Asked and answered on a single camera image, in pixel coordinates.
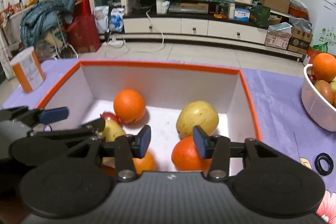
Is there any red gift bag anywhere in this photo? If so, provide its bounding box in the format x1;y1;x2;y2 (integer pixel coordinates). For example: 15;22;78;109
64;15;101;53

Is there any red cherry tomato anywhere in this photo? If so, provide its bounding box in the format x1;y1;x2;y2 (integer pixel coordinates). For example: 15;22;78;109
100;111;121;125

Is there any white tv cabinet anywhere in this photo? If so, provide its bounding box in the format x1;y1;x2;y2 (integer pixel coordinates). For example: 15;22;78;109
122;0;305;59

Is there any orange fruit box front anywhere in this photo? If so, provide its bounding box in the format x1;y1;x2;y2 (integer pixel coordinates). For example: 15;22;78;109
171;136;211;173

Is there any yellow pear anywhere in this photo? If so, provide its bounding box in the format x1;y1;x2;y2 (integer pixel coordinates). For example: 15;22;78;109
176;101;219;139

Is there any white fruit bowl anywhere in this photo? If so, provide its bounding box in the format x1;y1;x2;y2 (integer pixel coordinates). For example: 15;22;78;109
301;64;336;132

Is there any orange cardboard box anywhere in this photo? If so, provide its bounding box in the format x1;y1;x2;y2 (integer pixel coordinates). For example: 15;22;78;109
37;60;261;171

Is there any yellow apple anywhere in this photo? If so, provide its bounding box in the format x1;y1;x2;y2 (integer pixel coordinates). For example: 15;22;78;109
100;120;126;142

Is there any white freezer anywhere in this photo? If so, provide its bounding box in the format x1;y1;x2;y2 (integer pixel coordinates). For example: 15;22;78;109
300;0;336;55

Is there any small orange tomato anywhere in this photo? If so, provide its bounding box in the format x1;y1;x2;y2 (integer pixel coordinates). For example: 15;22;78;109
133;150;157;175

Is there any black ring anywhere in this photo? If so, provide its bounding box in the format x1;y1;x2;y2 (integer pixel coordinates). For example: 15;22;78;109
314;152;334;176

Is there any large orange in box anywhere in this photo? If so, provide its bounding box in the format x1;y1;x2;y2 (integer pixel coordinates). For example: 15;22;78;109
113;89;146;124

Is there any orange white canister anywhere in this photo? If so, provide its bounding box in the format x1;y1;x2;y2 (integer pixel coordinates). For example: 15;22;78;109
10;47;46;93

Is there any purple floral tablecloth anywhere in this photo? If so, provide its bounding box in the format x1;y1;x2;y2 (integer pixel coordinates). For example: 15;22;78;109
3;59;335;223

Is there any orange in bowl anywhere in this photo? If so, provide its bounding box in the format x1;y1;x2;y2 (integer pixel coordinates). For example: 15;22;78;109
313;53;336;82

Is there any blue jacket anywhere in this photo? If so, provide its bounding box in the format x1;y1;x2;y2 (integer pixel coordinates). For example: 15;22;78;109
20;0;77;48

